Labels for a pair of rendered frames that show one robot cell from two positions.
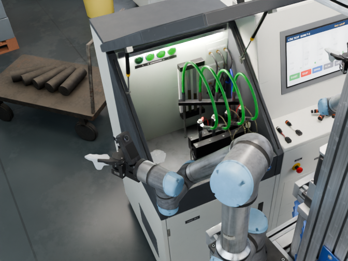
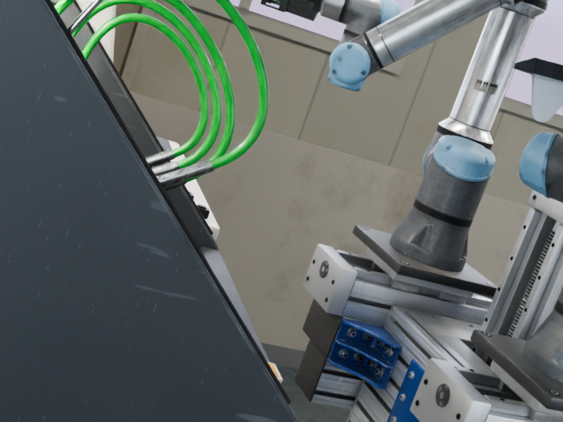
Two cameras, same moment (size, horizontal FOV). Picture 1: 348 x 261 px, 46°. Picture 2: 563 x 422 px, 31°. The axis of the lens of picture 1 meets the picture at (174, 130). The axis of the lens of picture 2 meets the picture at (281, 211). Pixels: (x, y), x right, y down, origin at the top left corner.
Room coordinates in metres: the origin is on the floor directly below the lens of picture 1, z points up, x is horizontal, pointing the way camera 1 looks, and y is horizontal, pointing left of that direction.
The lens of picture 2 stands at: (1.24, 1.25, 1.44)
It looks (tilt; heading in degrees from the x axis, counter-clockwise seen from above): 12 degrees down; 274
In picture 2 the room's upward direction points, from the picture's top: 20 degrees clockwise
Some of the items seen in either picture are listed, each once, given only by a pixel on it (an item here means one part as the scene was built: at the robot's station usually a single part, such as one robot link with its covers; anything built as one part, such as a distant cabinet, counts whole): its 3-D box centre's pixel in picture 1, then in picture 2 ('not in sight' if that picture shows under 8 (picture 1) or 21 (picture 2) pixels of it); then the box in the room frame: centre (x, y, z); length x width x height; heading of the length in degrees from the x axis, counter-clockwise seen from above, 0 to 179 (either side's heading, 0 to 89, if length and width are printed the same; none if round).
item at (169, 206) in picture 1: (170, 196); not in sight; (0.92, 0.03, 1.34); 0.11 x 0.08 x 0.11; 143
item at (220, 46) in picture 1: (217, 67); not in sight; (1.91, -0.27, 1.20); 0.13 x 0.03 x 0.31; 111
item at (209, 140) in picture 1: (220, 142); not in sight; (1.62, -0.25, 0.91); 0.34 x 0.10 x 0.15; 111
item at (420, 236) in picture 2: not in sight; (435, 232); (1.08, -0.69, 1.09); 0.15 x 0.15 x 0.10
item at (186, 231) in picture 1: (221, 233); not in sight; (1.34, -0.23, 0.44); 0.65 x 0.02 x 0.68; 111
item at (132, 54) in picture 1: (175, 42); not in sight; (1.82, -0.04, 1.43); 0.54 x 0.03 x 0.02; 111
